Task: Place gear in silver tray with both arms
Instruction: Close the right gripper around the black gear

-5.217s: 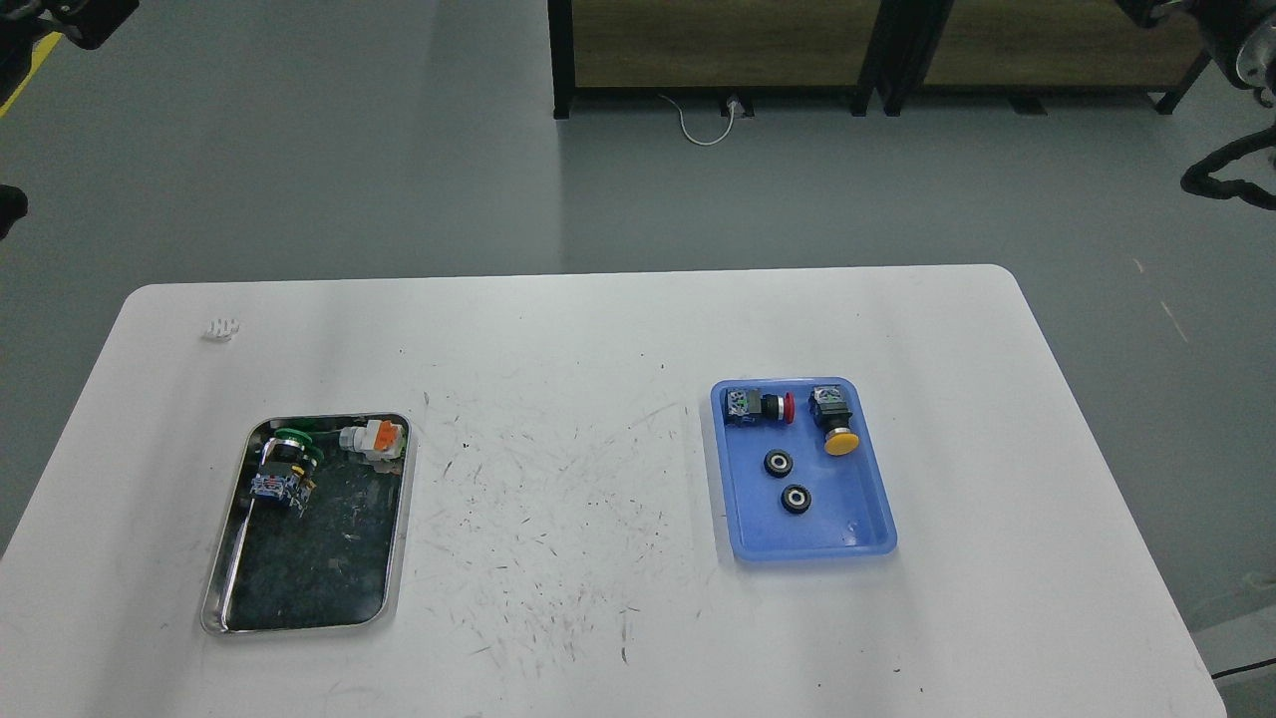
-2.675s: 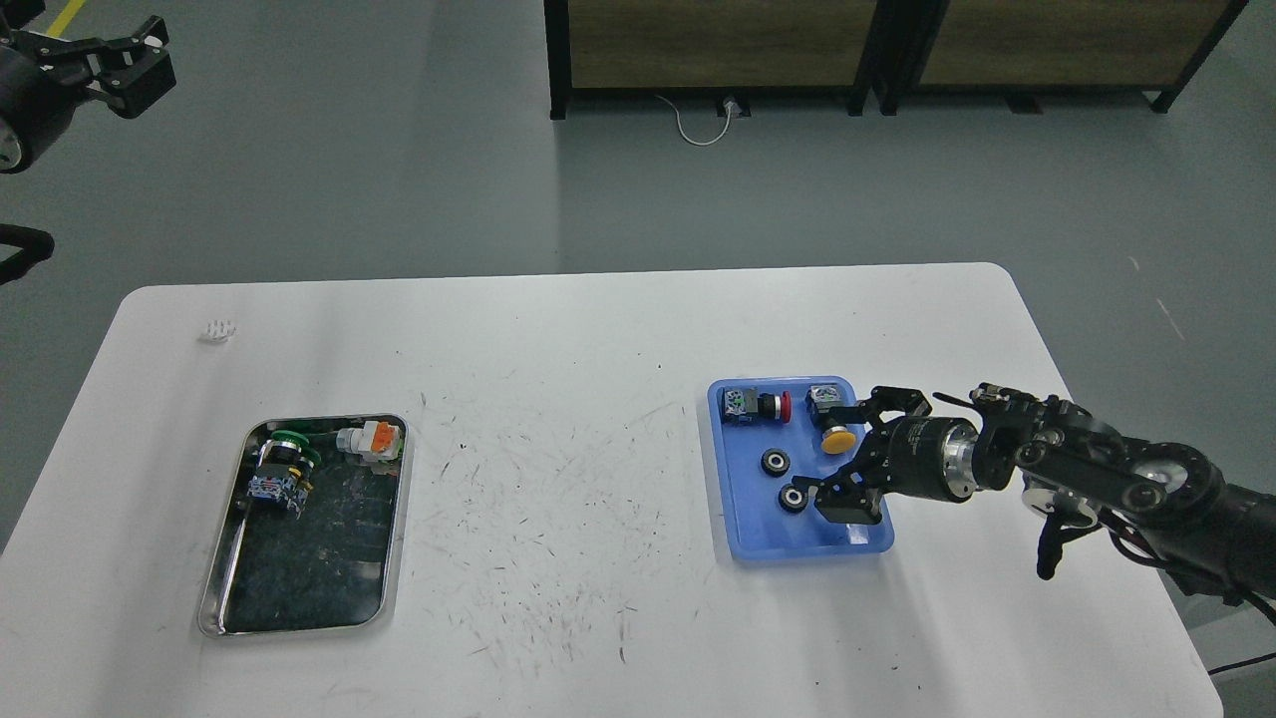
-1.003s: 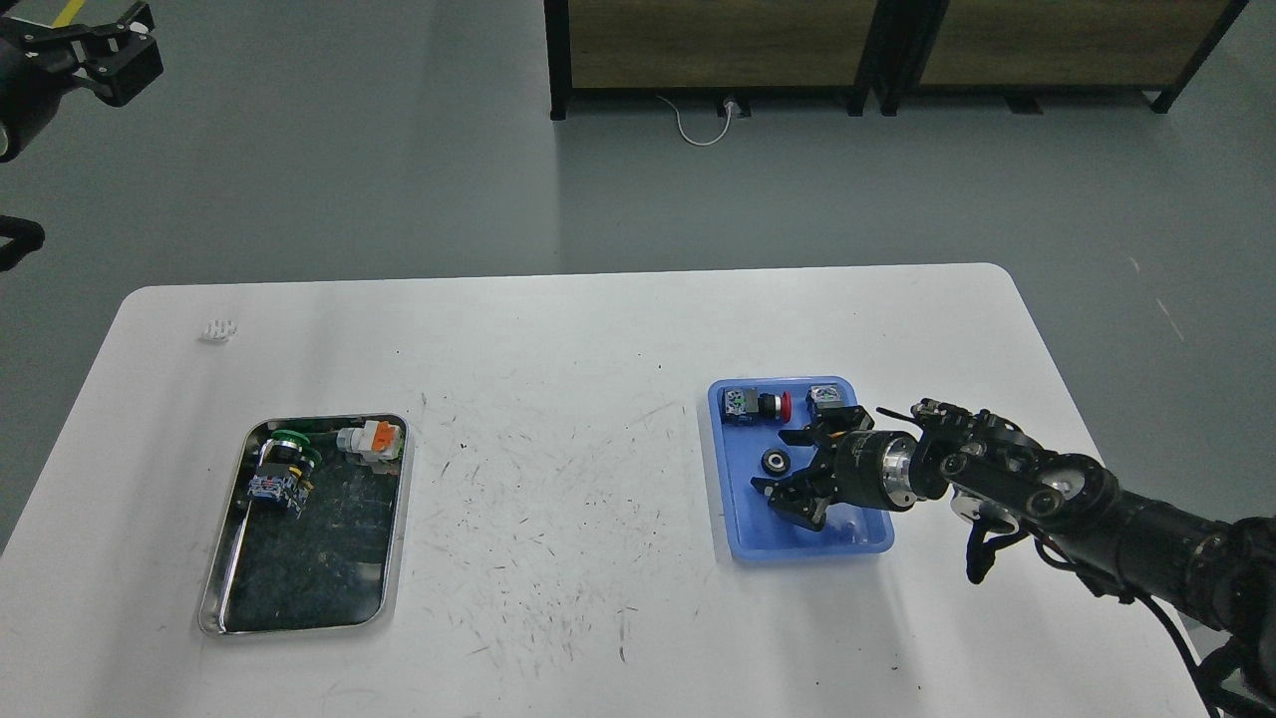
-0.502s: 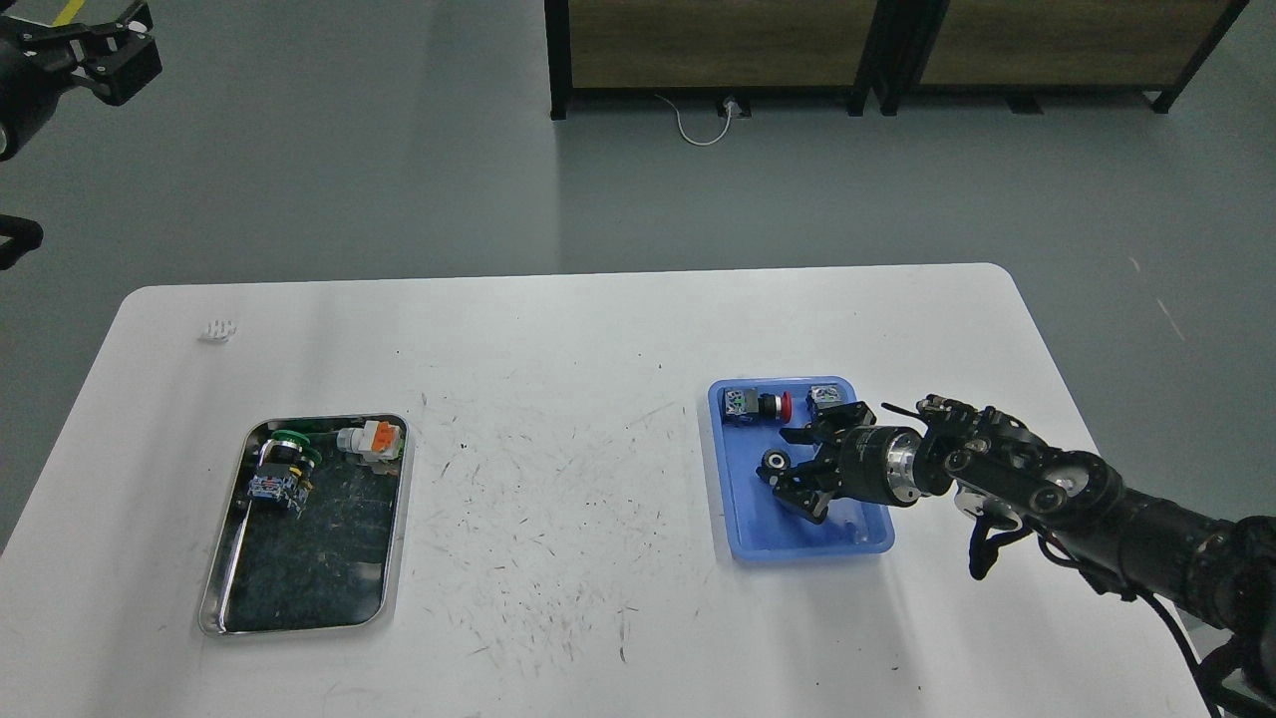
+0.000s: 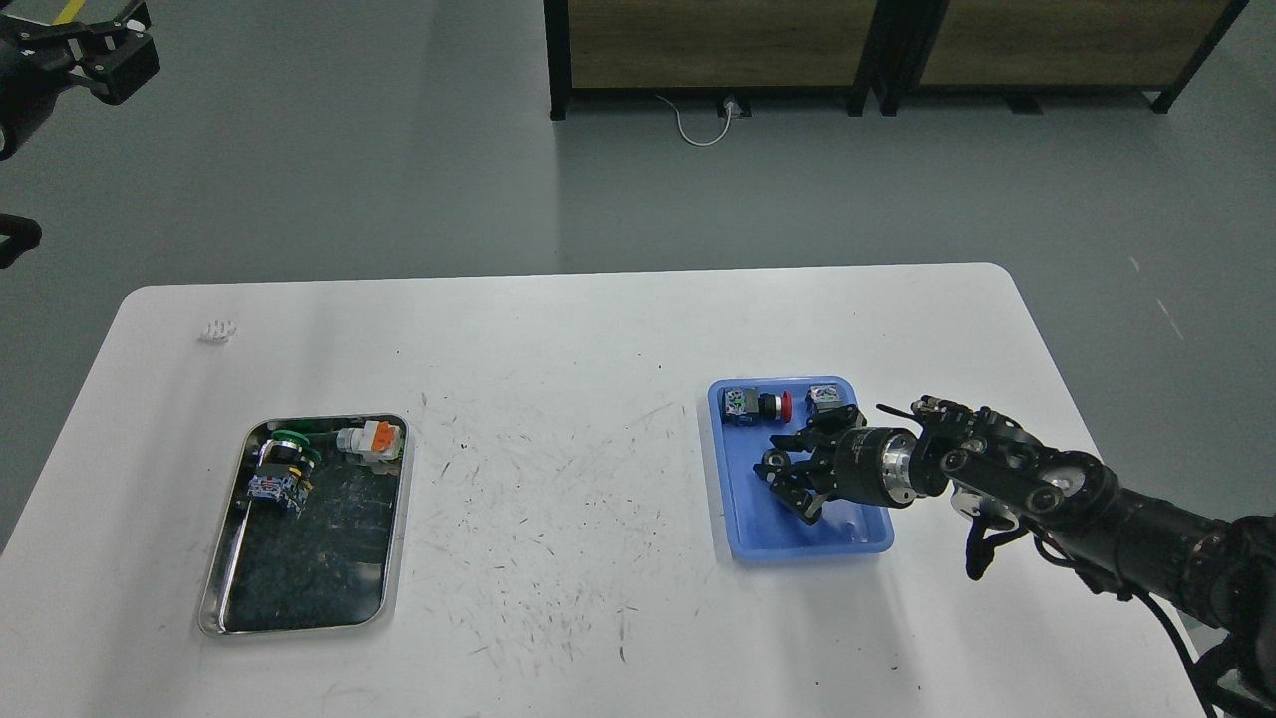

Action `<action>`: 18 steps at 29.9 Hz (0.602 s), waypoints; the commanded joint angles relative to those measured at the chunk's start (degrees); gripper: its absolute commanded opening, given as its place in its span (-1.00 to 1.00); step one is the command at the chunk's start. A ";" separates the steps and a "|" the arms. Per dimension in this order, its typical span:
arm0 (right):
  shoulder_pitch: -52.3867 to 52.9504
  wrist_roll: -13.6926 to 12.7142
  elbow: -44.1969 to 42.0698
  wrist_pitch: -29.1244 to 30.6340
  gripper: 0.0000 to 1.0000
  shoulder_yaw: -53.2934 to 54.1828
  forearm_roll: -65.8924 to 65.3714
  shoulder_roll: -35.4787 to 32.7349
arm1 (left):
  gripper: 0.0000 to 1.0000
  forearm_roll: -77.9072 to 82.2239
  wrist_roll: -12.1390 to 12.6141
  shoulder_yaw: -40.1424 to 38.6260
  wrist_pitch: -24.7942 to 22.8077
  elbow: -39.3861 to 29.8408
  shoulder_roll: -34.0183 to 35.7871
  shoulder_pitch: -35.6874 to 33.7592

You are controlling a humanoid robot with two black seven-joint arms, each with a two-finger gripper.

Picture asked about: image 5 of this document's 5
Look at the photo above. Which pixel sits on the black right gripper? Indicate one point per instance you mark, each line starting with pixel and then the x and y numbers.
pixel 883 467

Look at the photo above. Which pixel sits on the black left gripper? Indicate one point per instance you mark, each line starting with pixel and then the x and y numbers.
pixel 112 67

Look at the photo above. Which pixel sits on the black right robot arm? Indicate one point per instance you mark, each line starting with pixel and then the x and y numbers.
pixel 1010 485

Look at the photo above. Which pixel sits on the blue plastic tray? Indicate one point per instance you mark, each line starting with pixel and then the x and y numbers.
pixel 759 526

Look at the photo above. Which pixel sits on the silver metal tray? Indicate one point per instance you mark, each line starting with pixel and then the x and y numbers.
pixel 333 568

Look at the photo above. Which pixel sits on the small white plastic part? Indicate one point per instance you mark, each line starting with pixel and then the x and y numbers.
pixel 218 332

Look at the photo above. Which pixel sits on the yellow push button switch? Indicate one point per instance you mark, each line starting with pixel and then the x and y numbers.
pixel 824 398

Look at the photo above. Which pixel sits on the red push button switch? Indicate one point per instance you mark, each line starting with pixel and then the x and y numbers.
pixel 746 406

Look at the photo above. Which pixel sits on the wooden cabinet black frame left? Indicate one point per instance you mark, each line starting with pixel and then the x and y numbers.
pixel 718 49

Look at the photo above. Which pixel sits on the wooden cabinet black frame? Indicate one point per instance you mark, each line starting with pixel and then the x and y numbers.
pixel 1020 51
pixel 718 49

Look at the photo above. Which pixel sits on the orange white switch module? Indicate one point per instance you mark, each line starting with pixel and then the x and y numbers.
pixel 375 442

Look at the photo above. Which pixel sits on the wooden cabinet black frame right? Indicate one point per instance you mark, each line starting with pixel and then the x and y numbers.
pixel 1020 51

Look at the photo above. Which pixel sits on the green push button switch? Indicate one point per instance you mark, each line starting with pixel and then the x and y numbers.
pixel 283 472

